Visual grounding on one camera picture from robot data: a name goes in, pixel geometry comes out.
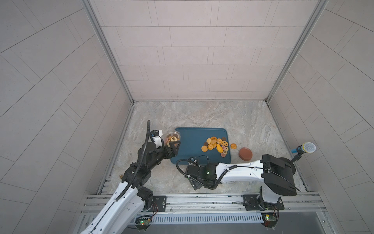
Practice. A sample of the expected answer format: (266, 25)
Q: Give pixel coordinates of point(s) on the red round jar lid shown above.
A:
(245, 154)

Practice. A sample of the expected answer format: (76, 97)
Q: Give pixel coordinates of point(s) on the clear jar with beige lid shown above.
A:
(171, 136)

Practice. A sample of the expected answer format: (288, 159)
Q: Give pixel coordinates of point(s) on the right circuit board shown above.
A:
(270, 220)

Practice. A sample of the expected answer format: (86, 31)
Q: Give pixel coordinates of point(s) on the microphone with foam head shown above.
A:
(307, 147)

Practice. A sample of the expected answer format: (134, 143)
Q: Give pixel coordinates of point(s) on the circuit board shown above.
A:
(270, 220)
(143, 222)

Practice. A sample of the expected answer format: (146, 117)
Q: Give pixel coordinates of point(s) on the stray orange cookie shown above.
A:
(233, 146)

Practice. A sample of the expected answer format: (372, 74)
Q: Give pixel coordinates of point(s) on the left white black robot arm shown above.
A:
(131, 197)

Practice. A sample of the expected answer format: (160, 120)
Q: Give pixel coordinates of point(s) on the teal plastic tray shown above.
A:
(193, 138)

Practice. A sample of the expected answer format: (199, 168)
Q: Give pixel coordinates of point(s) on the aluminium mounting rail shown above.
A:
(211, 203)

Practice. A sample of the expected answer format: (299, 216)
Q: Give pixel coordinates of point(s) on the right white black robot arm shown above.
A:
(276, 175)

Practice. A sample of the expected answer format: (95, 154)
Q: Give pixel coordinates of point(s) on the left circuit board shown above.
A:
(143, 222)

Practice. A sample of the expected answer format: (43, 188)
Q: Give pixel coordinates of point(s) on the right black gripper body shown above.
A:
(200, 180)

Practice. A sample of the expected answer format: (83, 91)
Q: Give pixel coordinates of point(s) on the cookies pile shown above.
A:
(219, 144)

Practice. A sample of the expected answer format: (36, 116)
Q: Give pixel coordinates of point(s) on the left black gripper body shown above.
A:
(158, 156)

